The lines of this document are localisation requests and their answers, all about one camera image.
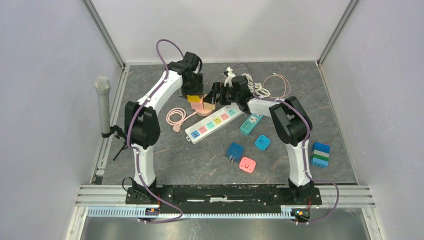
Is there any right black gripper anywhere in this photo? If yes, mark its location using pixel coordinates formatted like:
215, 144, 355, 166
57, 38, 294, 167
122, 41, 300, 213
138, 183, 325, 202
202, 82, 240, 106

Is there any yellow cube adapter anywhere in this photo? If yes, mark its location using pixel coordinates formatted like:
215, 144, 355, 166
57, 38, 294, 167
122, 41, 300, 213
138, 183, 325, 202
186, 95, 202, 103

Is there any dark blue cube adapter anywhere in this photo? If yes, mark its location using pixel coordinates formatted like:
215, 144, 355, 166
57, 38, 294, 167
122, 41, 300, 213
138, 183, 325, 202
225, 142, 245, 163

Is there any light blue plug adapter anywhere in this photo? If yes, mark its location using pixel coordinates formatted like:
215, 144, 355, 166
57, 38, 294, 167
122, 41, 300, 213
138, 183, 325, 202
254, 134, 271, 151

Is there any thin pink charger cable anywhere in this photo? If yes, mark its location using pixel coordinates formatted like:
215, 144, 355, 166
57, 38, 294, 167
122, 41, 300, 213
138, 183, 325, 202
261, 73, 292, 100

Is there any red-pink cube adapter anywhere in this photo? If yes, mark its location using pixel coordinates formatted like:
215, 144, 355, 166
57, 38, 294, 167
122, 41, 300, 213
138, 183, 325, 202
238, 157, 257, 174

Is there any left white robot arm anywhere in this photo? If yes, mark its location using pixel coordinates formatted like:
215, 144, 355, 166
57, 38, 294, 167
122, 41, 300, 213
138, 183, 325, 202
124, 52, 204, 204

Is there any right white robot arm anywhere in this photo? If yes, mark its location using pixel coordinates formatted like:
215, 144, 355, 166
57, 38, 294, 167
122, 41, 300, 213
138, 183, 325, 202
203, 75, 314, 204

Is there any pink round socket base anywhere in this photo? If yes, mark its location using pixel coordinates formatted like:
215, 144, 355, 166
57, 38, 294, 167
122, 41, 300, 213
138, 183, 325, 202
195, 108, 213, 117

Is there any beige cube adapter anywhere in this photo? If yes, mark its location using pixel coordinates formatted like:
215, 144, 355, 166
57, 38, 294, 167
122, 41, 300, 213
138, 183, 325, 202
203, 102, 216, 111

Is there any pink cube adapter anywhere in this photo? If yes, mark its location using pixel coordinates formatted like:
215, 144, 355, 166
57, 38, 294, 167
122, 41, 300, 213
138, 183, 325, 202
190, 101, 204, 111

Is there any white multicolour power strip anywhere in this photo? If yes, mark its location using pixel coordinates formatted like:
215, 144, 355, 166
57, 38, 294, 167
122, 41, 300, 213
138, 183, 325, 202
184, 103, 244, 144

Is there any teal power strip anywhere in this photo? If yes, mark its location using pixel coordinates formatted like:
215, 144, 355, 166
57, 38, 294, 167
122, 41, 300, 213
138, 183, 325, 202
239, 114, 263, 136

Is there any grey microphone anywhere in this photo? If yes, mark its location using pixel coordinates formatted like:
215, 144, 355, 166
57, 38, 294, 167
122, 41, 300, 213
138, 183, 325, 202
94, 76, 111, 138

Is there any blue green block stack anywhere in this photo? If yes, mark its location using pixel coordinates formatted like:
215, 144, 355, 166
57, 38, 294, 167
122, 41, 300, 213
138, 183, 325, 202
310, 142, 331, 169

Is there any pink coiled cable with plug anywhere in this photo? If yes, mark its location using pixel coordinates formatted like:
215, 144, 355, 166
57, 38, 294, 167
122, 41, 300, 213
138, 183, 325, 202
165, 107, 198, 133

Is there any white coiled cord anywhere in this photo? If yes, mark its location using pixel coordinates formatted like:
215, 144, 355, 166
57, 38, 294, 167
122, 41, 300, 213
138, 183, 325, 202
243, 72, 272, 98

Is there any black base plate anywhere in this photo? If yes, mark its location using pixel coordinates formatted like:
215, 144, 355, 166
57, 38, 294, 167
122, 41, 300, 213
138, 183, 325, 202
125, 184, 322, 215

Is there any light blue cable duct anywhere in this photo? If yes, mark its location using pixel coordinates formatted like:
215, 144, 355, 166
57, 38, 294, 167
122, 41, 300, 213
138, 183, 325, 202
87, 206, 309, 220

